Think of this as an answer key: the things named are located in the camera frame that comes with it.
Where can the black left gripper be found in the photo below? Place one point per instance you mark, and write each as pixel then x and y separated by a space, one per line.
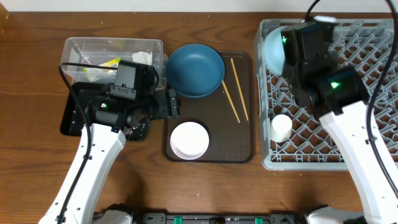
pixel 171 104

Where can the white bowl with rice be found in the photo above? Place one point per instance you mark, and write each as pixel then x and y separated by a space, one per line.
pixel 189 140

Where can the dark blue bowl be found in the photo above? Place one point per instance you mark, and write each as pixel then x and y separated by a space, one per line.
pixel 195 70

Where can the white napkin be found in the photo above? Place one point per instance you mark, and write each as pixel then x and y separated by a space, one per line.
pixel 142 57

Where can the yellow white snack wrapper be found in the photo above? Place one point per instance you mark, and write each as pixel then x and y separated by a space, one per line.
pixel 107 69

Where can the light blue small bowl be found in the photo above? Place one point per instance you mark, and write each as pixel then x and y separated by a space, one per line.
pixel 273 52

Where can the white paper cup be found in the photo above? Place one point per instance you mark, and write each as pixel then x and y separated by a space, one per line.
pixel 281 128

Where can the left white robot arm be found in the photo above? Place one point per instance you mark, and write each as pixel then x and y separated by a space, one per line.
pixel 109 115

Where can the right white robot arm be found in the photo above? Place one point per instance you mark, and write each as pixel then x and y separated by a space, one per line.
pixel 339 99

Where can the black waste tray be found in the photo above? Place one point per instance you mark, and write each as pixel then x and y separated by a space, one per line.
pixel 72 122

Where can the grey plastic dishwasher rack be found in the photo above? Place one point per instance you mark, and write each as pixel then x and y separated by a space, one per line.
pixel 292 139

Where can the dark brown serving tray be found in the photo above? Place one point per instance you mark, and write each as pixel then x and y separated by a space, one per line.
pixel 230 141

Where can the wooden chopstick left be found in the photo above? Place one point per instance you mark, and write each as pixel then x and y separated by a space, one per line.
pixel 230 100

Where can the wooden chopstick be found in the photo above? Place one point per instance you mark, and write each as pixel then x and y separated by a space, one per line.
pixel 230 100
pixel 239 88

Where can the wooden chopstick right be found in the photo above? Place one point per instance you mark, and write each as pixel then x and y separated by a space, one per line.
pixel 239 88

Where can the clear plastic bin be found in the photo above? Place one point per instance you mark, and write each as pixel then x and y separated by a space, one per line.
pixel 98 50

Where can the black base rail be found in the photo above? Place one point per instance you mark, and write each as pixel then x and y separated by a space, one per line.
pixel 121 213

